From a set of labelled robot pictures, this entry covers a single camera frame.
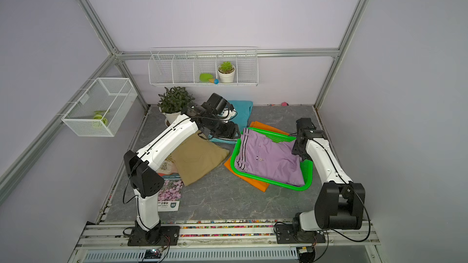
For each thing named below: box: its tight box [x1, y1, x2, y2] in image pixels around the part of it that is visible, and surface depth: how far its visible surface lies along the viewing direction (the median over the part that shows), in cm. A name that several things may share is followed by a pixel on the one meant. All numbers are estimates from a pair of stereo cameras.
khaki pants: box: [170, 130, 230, 187], surface depth 94 cm
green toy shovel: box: [199, 73, 216, 84], surface depth 101 cm
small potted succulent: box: [216, 61, 236, 83], surface depth 93 cm
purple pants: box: [234, 128, 305, 186], surface depth 90 cm
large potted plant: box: [157, 86, 195, 127], surface depth 101 cm
